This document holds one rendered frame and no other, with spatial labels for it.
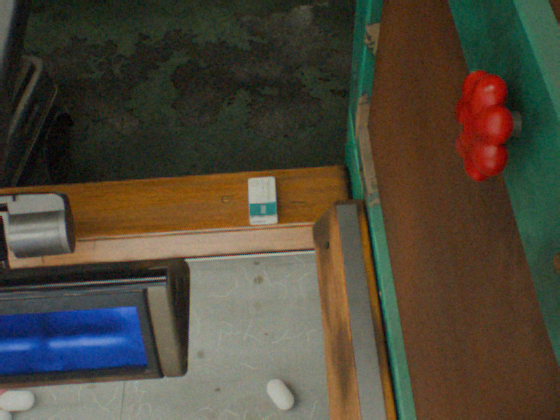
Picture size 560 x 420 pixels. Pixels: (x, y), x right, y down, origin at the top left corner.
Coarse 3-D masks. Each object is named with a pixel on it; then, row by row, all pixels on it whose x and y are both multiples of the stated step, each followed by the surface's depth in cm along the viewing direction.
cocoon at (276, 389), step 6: (270, 384) 67; (276, 384) 67; (282, 384) 67; (270, 390) 67; (276, 390) 66; (282, 390) 66; (288, 390) 67; (270, 396) 67; (276, 396) 66; (282, 396) 66; (288, 396) 66; (276, 402) 66; (282, 402) 66; (288, 402) 66; (282, 408) 66; (288, 408) 66
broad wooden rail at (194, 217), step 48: (0, 192) 82; (96, 192) 81; (144, 192) 81; (192, 192) 80; (240, 192) 80; (288, 192) 80; (336, 192) 79; (96, 240) 77; (144, 240) 77; (192, 240) 77; (240, 240) 77; (288, 240) 77
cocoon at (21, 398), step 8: (8, 392) 68; (16, 392) 68; (24, 392) 68; (0, 400) 67; (8, 400) 67; (16, 400) 67; (24, 400) 67; (32, 400) 68; (8, 408) 67; (16, 408) 67; (24, 408) 67
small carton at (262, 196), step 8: (248, 184) 78; (256, 184) 78; (264, 184) 78; (272, 184) 78; (256, 192) 77; (264, 192) 77; (272, 192) 77; (256, 200) 77; (264, 200) 77; (272, 200) 77; (256, 208) 76; (264, 208) 76; (272, 208) 76; (256, 216) 76; (264, 216) 76; (272, 216) 76
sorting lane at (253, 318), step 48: (192, 288) 76; (240, 288) 75; (288, 288) 75; (192, 336) 72; (240, 336) 72; (288, 336) 72; (96, 384) 70; (144, 384) 70; (192, 384) 69; (240, 384) 69; (288, 384) 69
